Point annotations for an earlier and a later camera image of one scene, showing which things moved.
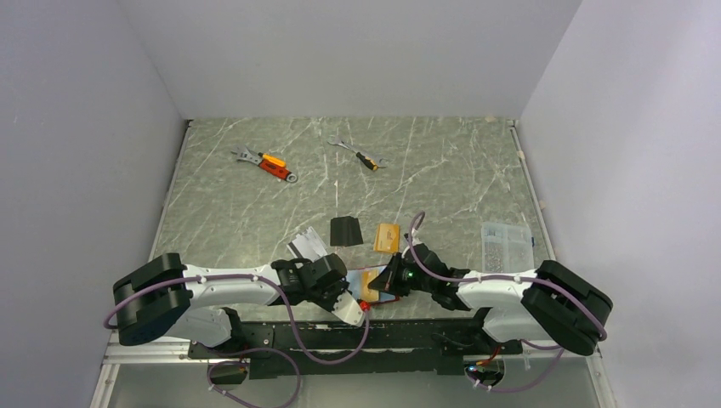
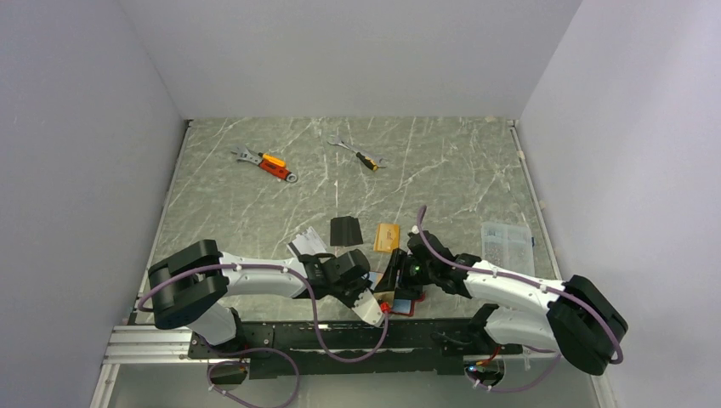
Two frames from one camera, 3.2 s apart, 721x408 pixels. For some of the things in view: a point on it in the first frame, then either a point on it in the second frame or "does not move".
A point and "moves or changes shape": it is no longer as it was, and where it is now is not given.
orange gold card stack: x=387 y=238 does not move
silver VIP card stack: x=308 y=246 does not move
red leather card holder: x=354 y=284 moves or changes shape
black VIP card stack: x=344 y=231 does not move
